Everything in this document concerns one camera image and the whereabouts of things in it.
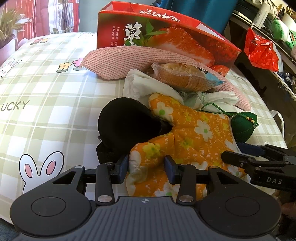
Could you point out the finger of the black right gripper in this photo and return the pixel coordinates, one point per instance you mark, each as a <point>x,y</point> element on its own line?
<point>244,161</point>
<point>269,151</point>

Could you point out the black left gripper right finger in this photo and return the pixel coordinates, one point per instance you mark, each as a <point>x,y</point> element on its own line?
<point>185,176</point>

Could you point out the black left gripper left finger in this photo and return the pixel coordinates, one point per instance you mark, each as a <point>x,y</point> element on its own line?
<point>107,174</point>

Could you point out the orange floral oven mitt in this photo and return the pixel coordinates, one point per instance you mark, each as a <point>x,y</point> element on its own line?
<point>197,138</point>

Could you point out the pink knitted cloth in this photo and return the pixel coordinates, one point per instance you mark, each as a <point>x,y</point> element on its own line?
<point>113,63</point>

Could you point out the black round soft object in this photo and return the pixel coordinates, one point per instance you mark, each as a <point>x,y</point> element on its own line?
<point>123,123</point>

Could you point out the dark wooden shelf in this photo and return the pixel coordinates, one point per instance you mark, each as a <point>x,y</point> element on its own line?
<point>276,88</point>

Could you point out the checked bunny tablecloth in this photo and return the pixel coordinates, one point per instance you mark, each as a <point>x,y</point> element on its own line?
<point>49,111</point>

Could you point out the red plastic bag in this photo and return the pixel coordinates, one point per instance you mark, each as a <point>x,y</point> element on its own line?
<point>262,53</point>

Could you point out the packaged bread bun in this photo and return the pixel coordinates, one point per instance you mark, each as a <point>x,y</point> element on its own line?
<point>186,77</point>

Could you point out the white tube bottle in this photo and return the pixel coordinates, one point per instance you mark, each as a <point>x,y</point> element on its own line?
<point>261,15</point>

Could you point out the teal curtain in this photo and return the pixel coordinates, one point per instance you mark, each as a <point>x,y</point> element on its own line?
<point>214,13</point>

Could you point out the red strawberry cardboard box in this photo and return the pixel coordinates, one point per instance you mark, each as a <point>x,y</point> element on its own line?
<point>130,24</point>

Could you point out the potted green plant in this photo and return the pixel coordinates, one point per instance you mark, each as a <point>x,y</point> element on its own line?
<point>12,22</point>

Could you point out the green ball with cord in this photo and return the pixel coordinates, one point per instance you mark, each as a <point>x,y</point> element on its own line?
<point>243,124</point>

